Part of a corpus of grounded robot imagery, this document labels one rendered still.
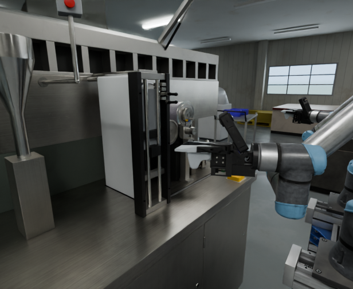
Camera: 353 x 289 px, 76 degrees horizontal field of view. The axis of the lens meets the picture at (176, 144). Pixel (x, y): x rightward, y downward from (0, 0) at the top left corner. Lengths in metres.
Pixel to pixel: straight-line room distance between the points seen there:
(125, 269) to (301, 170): 0.53
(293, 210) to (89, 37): 1.09
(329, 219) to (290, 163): 0.86
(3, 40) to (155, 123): 0.51
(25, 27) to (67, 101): 0.31
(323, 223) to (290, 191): 0.83
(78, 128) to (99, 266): 0.67
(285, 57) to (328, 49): 1.32
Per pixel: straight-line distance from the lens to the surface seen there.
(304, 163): 0.61
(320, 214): 1.43
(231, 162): 0.58
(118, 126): 1.03
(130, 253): 0.78
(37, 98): 1.12
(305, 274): 1.01
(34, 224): 0.93
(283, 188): 0.64
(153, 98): 0.88
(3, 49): 0.80
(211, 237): 1.15
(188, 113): 1.18
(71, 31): 0.87
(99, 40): 1.27
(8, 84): 0.82
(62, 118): 1.16
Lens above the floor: 1.39
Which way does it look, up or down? 14 degrees down
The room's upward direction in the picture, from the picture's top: straight up
